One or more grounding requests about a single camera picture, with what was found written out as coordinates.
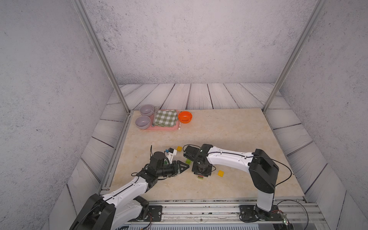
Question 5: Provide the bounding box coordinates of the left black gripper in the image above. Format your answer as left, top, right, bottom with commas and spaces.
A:
155, 160, 189, 178

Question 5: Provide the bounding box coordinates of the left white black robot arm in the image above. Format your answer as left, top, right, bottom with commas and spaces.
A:
70, 151, 190, 230

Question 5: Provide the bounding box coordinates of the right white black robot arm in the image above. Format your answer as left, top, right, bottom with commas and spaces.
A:
184, 144, 279, 214

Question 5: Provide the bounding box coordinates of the pink tray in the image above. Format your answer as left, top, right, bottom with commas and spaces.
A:
147, 110, 180, 131

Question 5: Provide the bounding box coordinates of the orange bowl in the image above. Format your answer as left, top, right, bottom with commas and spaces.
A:
178, 111, 193, 124

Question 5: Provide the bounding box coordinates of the green checkered cloth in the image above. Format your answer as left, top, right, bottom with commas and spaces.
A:
153, 110, 178, 127

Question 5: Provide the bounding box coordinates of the front lavender bowl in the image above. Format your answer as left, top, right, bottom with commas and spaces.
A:
135, 116, 151, 130

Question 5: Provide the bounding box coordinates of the lavender bowl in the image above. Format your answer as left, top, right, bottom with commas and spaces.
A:
140, 104, 155, 117
135, 116, 151, 130

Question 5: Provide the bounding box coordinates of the rear lavender bowl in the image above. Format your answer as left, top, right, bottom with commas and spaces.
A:
140, 104, 155, 117

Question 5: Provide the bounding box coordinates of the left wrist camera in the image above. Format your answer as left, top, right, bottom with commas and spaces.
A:
165, 148, 177, 164

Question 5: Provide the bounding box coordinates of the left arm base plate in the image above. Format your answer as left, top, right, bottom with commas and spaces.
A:
135, 205, 163, 222

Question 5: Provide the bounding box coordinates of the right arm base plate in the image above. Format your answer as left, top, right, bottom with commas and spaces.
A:
239, 205, 283, 223

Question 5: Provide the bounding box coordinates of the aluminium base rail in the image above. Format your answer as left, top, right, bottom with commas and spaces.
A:
121, 197, 329, 230

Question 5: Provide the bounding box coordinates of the left aluminium frame post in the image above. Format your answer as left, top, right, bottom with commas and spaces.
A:
72, 0, 130, 114

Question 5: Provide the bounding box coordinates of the aluminium frame post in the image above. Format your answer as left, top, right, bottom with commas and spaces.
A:
72, 0, 130, 114
262, 0, 327, 114

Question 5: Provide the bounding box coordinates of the right aluminium frame post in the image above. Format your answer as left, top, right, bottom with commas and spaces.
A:
262, 0, 327, 114

